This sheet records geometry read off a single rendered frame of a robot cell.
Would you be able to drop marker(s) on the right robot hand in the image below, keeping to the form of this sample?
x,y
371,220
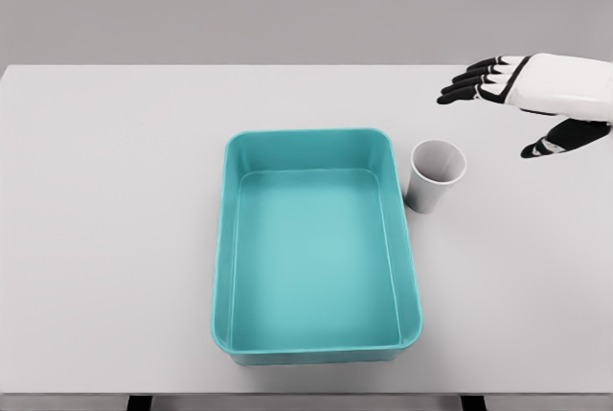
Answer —
x,y
551,83

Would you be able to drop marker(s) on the white paper cup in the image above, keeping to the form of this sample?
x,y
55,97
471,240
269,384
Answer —
x,y
433,176

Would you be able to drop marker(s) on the teal plastic basket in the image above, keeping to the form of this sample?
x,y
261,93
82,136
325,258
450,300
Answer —
x,y
316,248

